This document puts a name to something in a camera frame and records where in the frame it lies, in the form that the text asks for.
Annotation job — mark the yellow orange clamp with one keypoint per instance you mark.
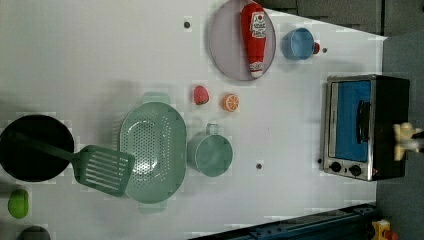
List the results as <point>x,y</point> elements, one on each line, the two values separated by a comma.
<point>383,231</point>

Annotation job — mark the red ketchup bottle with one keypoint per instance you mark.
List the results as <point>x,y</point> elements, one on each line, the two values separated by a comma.
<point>253,29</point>

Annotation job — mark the red toy apple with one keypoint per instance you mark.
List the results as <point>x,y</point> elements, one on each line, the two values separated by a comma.
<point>316,48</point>

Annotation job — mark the toy orange half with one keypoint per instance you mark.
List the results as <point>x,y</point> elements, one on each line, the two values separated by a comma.
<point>230,102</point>

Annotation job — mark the dark round cup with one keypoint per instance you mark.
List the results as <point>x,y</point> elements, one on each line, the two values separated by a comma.
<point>34,233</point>

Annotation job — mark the green mug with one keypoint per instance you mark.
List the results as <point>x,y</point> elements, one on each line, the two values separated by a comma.
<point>209,152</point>

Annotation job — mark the black frying pan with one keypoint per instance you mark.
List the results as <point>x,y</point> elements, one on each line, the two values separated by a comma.
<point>26,163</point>

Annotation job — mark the green toy fruit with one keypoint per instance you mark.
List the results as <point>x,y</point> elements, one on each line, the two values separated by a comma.
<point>18,204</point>

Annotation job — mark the green oval colander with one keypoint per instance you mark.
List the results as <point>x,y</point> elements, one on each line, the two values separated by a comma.
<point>155,134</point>

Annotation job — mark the toy strawberry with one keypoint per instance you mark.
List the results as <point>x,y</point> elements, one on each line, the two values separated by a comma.
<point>200,95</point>

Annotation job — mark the blue bowl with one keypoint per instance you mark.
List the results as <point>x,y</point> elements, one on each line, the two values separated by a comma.
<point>298,44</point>

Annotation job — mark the black toaster oven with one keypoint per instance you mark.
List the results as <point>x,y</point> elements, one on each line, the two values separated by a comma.
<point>360,112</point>

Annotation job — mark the green spatula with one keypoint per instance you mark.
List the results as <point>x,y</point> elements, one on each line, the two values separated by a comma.
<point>96,167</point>

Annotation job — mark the blue metal frame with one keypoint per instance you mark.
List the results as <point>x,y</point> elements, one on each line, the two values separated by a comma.
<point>351,223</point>

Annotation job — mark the peeled toy banana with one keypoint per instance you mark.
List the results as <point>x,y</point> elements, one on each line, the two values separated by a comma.
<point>403,141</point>

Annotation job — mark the grey round plate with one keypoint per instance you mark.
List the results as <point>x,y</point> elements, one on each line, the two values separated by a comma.
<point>226,43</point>

